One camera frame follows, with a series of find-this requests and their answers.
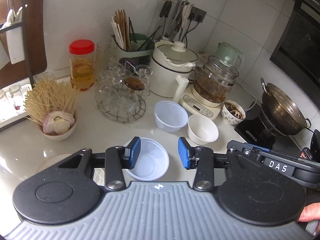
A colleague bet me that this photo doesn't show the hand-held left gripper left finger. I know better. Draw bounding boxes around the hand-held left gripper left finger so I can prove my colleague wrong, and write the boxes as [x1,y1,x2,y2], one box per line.
[59,137,141,190]

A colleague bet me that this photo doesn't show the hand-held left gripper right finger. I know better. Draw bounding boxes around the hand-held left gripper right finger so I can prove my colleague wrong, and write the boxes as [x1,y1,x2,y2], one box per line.
[178,137,262,191]

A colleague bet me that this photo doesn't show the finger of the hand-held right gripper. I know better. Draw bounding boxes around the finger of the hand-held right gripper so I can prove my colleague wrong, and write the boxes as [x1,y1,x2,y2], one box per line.
[226,141,265,167]
[244,142,272,153]

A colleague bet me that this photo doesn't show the clear plastic bowl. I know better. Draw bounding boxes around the clear plastic bowl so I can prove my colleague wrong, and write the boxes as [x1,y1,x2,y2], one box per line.
[154,100,189,134]
[124,137,170,181]

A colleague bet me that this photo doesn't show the white ceramic bowl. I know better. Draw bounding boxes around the white ceramic bowl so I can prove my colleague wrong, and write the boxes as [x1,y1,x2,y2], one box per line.
[187,114,219,146]

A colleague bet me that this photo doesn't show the person's right hand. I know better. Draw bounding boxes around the person's right hand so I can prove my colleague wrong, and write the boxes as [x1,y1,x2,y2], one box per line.
[297,203,320,222]

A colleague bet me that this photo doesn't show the black induction cooker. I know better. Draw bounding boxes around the black induction cooker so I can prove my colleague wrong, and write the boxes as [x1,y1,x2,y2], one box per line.
[234,102,302,153]

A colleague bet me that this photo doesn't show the leaf-print bowl with scraps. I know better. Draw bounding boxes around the leaf-print bowl with scraps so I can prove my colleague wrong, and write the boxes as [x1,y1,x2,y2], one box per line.
[222,100,247,125]

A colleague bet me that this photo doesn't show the steel wok with lid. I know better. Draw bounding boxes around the steel wok with lid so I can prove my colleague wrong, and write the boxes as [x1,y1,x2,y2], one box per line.
[259,77,313,137]

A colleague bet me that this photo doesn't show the glass kettle on cream base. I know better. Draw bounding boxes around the glass kettle on cream base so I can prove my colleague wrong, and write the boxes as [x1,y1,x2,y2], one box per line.
[179,56,240,120]

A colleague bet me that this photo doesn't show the cream bowl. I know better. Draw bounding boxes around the cream bowl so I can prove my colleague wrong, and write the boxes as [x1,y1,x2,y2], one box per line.
[37,110,78,141]

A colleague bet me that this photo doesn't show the white electric pot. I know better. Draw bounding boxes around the white electric pot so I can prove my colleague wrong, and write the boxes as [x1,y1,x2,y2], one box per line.
[149,41,200,103]

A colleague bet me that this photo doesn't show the garlic bulbs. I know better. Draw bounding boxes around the garlic bulbs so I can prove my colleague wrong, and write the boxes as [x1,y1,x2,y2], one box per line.
[43,111,75,134]

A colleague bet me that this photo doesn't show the pale green kettle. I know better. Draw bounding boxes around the pale green kettle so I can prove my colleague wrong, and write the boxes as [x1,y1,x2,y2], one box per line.
[215,42,246,68]

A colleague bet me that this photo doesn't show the red-lid plastic jar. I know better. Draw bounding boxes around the red-lid plastic jar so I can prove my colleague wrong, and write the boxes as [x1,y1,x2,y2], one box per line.
[69,39,96,92]

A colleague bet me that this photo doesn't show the green and white utensil holder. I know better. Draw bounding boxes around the green and white utensil holder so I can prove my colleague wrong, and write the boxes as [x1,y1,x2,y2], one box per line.
[112,33,155,64]

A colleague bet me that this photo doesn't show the bundle of dry noodles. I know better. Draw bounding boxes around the bundle of dry noodles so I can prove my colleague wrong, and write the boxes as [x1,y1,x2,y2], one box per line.
[23,78,78,126]

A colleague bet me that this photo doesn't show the black built-in oven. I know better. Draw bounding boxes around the black built-in oven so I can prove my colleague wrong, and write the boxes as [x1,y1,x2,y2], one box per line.
[269,0,320,86]

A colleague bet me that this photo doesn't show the bundle of chopsticks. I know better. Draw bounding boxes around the bundle of chopsticks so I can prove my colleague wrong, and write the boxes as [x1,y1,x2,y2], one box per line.
[111,9,132,52]

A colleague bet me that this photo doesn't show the clear drinking glass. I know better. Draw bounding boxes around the clear drinking glass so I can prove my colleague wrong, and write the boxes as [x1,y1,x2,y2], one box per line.
[0,89,11,117]
[9,84,23,111]

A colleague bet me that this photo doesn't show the hanging kitchen utensils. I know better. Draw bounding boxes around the hanging kitchen utensils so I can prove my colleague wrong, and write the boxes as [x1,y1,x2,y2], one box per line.
[158,0,193,42]

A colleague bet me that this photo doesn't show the brown cutting board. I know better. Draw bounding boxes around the brown cutting board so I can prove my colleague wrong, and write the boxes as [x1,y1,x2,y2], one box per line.
[0,0,48,81]

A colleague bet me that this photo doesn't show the white cutlery holder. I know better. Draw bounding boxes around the white cutlery holder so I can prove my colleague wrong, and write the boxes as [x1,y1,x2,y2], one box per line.
[6,22,26,65]

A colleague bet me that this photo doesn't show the white spoons in holder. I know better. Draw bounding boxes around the white spoons in holder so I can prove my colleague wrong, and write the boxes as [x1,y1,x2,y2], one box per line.
[5,6,23,23]

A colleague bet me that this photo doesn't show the glass cups on wire rack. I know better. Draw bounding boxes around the glass cups on wire rack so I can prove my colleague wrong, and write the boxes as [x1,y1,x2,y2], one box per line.
[94,42,153,123]

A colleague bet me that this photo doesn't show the dark wall outlet strip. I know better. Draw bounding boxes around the dark wall outlet strip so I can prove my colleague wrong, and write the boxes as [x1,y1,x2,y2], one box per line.
[186,4,208,23]

